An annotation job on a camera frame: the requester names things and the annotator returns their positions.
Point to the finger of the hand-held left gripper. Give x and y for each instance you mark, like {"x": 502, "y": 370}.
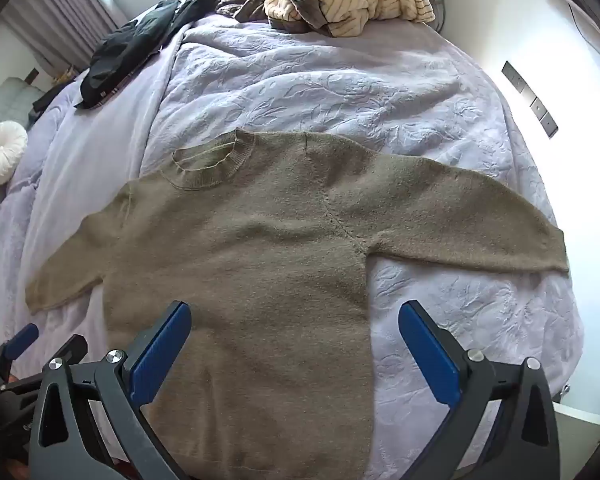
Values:
{"x": 22, "y": 337}
{"x": 72, "y": 347}

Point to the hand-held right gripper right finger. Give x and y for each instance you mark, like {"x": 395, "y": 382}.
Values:
{"x": 430, "y": 355}

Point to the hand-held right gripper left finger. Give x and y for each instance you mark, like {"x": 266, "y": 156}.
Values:
{"x": 162, "y": 355}

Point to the brown knit sweater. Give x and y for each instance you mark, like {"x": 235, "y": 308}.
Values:
{"x": 260, "y": 270}

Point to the white round pillow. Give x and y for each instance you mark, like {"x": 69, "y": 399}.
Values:
{"x": 2, "y": 152}

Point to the lavender embossed blanket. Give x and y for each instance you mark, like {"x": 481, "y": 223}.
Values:
{"x": 355, "y": 90}

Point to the black garment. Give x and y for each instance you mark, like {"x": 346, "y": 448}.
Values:
{"x": 125, "y": 50}

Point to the grey curtain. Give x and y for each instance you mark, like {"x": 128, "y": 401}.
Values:
{"x": 55, "y": 15}

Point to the grey wall switch panel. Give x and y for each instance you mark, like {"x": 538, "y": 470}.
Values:
{"x": 530, "y": 100}

